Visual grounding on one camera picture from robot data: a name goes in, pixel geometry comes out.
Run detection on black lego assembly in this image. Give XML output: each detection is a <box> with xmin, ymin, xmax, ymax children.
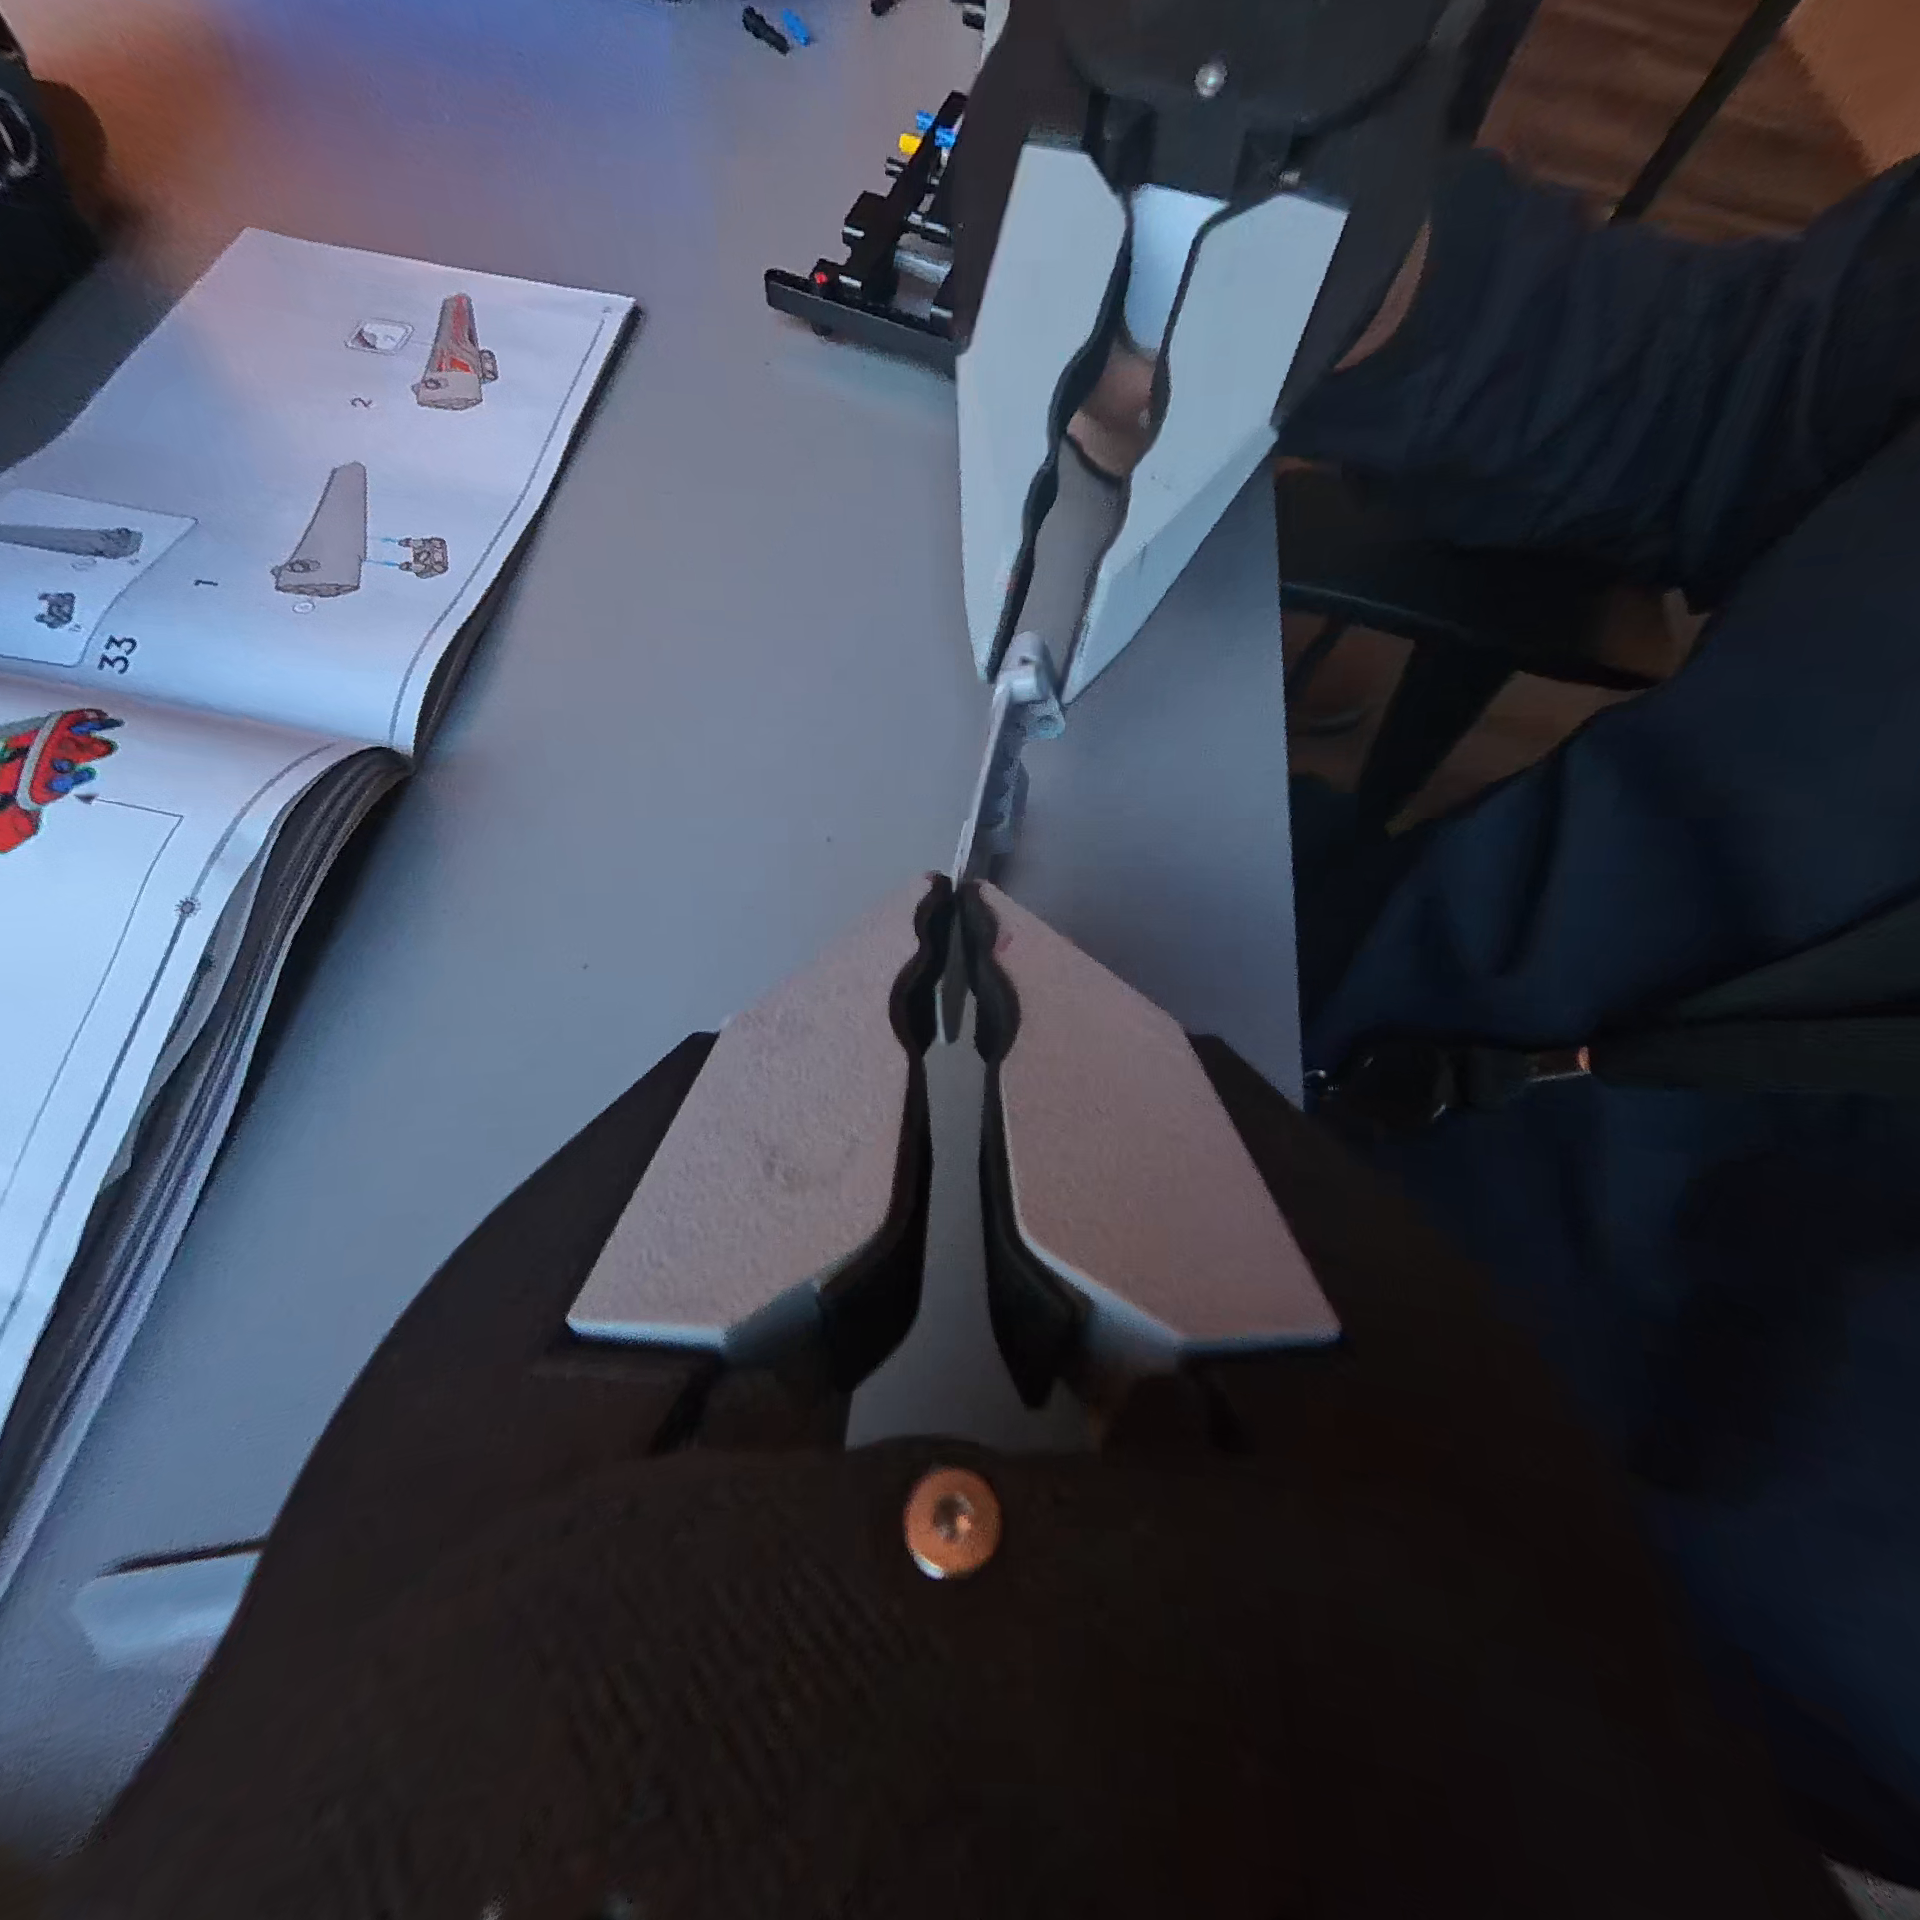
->
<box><xmin>763</xmin><ymin>87</ymin><xmax>980</xmax><ymax>361</ymax></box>

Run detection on open lego instruction booklet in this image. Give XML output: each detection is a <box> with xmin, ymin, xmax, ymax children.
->
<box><xmin>0</xmin><ymin>226</ymin><xmax>643</xmax><ymax>1600</ymax></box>

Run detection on person's right hand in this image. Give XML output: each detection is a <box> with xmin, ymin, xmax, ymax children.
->
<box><xmin>1066</xmin><ymin>337</ymin><xmax>1170</xmax><ymax>487</ymax></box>

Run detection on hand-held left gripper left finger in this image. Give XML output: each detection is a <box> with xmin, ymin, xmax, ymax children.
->
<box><xmin>563</xmin><ymin>878</ymin><xmax>955</xmax><ymax>1408</ymax></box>

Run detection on person's dark blue torso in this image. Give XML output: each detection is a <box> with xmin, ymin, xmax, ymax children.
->
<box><xmin>1288</xmin><ymin>434</ymin><xmax>1920</xmax><ymax>1891</ymax></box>

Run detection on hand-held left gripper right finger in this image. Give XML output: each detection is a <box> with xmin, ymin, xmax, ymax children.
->
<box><xmin>963</xmin><ymin>881</ymin><xmax>1343</xmax><ymax>1416</ymax></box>

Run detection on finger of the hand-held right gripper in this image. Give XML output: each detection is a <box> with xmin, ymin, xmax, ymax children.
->
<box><xmin>955</xmin><ymin>136</ymin><xmax>1133</xmax><ymax>684</ymax></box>
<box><xmin>1055</xmin><ymin>187</ymin><xmax>1355</xmax><ymax>696</ymax></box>

